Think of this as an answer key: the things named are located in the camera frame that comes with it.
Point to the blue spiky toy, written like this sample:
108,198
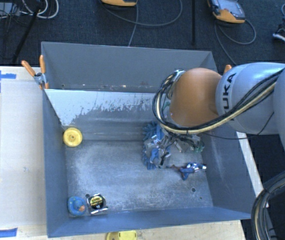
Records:
148,134

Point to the black and chrome tape measure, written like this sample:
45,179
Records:
97,203

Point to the small blue toy figure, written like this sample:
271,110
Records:
188,169

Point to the pale wood flat board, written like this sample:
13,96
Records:
20,146

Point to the grey metal bin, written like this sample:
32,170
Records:
122,174

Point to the blue rubber duck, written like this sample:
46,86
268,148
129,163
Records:
75,206

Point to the yellow round disc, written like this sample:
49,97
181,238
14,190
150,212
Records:
72,137
121,235

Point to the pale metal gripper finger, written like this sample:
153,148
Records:
157,160
158,141

